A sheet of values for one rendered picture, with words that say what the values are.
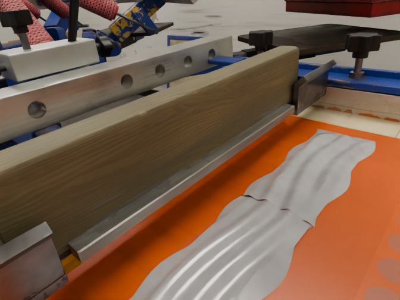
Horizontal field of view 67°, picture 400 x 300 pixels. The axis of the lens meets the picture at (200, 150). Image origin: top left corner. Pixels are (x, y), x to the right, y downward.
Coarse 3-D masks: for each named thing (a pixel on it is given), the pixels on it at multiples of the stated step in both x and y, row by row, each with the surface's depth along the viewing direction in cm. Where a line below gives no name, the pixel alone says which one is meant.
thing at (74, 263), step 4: (272, 128) 40; (204, 176) 31; (136, 224) 25; (108, 244) 23; (72, 260) 21; (76, 260) 21; (68, 264) 21; (72, 264) 21; (76, 264) 22; (64, 268) 21; (68, 268) 21; (72, 268) 21; (68, 272) 21
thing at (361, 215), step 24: (288, 120) 43; (312, 120) 43; (264, 144) 37; (288, 144) 37; (384, 144) 35; (216, 168) 33; (240, 168) 33; (264, 168) 33; (360, 168) 31; (384, 168) 31; (240, 192) 29; (360, 192) 28; (384, 192) 28; (336, 216) 25; (360, 216) 25; (384, 216) 25; (360, 240) 23
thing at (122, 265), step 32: (192, 192) 30; (224, 192) 29; (160, 224) 26; (192, 224) 26; (96, 256) 23; (128, 256) 23; (160, 256) 23; (320, 256) 22; (352, 256) 22; (64, 288) 21; (96, 288) 21; (128, 288) 21; (288, 288) 20; (320, 288) 20; (352, 288) 19
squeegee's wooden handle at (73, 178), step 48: (288, 48) 36; (192, 96) 25; (240, 96) 30; (288, 96) 38; (48, 144) 17; (96, 144) 19; (144, 144) 22; (192, 144) 26; (0, 192) 15; (48, 192) 17; (96, 192) 20; (144, 192) 23; (0, 240) 17
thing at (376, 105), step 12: (324, 96) 45; (336, 96) 44; (348, 96) 43; (360, 96) 42; (372, 96) 41; (384, 96) 40; (396, 96) 39; (324, 108) 46; (336, 108) 45; (348, 108) 44; (360, 108) 43; (372, 108) 42; (384, 108) 41; (396, 108) 40; (396, 120) 40
